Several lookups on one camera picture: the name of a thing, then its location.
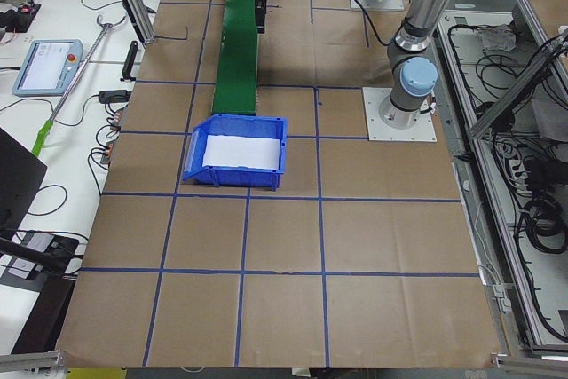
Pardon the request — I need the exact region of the green conveyor belt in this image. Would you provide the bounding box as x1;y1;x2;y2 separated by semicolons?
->
212;0;258;115

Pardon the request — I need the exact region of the blue source bin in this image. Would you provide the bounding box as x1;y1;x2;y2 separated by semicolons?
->
182;114;288;190

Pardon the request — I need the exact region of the white foam pad source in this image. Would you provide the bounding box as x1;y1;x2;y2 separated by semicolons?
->
202;135;280;170

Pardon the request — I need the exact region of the black power adapter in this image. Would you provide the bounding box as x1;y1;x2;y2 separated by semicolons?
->
98;90;131;104

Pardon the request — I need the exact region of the teach pendant tablet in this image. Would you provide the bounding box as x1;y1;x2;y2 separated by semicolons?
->
12;39;83;97

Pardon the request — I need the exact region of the black monitor corner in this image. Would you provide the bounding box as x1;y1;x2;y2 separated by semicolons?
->
0;129;47;240

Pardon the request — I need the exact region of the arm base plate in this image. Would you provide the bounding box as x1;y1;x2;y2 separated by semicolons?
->
351;0;404;12
362;87;437;143

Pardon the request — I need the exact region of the green handled reacher grabber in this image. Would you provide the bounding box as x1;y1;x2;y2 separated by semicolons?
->
31;15;126;158

